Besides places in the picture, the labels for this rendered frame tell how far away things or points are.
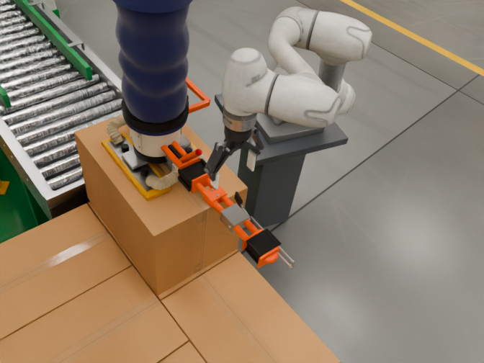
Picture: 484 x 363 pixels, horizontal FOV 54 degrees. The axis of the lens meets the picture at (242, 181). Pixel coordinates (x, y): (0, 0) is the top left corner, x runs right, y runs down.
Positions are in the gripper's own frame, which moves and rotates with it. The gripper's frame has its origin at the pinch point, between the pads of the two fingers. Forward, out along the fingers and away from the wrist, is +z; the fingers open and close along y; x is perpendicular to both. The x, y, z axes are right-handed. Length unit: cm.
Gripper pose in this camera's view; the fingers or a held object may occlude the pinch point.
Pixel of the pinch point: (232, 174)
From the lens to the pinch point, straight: 141.5
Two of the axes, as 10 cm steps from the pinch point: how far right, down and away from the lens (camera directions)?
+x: 6.2, 6.2, -4.9
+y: -7.8, 4.1, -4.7
